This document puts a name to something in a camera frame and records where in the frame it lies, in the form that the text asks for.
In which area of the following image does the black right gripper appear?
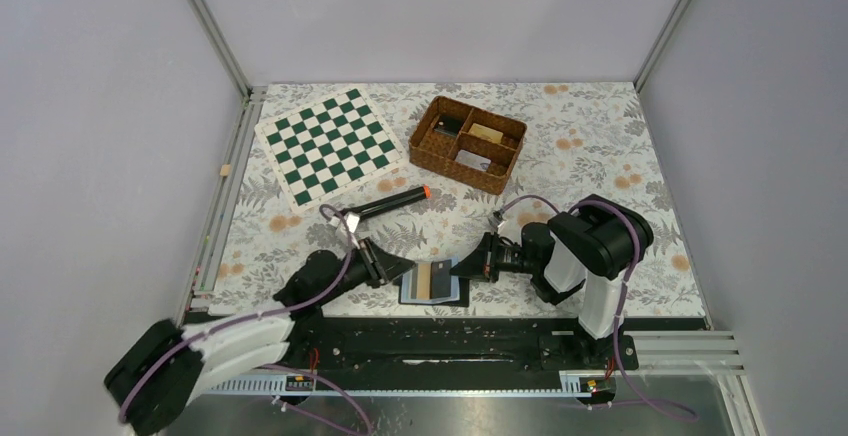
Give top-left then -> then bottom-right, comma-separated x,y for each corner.
450,230 -> 539,282

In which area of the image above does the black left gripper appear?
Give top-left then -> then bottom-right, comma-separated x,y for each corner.
317,237 -> 415,306

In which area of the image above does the black VIP card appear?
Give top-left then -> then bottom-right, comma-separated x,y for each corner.
431,259 -> 459,302

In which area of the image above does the black leather card holder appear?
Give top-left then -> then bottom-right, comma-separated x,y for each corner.
397,258 -> 470,308

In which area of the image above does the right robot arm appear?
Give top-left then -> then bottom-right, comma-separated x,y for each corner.
450,194 -> 654,368

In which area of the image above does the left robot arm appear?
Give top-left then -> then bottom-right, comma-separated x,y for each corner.
104,238 -> 416,435

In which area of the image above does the white card in basket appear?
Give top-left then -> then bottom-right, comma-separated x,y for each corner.
455,150 -> 491,172

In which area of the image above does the tan card in basket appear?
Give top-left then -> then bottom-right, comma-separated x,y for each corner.
468,123 -> 503,144

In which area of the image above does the black flashlight orange tip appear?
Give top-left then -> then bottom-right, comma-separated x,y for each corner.
341,185 -> 431,220

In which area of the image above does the brown wicker divided basket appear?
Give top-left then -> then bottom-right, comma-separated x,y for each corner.
408,96 -> 527,195

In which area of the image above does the green white chessboard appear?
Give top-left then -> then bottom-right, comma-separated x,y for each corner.
254,85 -> 408,214

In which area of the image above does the black item in basket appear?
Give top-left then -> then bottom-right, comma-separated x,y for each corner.
433,114 -> 465,138

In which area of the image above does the floral table mat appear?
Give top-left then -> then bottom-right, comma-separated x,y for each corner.
209,82 -> 706,317

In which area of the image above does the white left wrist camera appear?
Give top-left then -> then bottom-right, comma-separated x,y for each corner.
339,212 -> 361,236

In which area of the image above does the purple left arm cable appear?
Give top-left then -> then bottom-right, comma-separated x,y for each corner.
117,204 -> 378,436

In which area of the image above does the aluminium slotted rail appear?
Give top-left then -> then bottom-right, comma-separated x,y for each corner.
206,323 -> 743,397

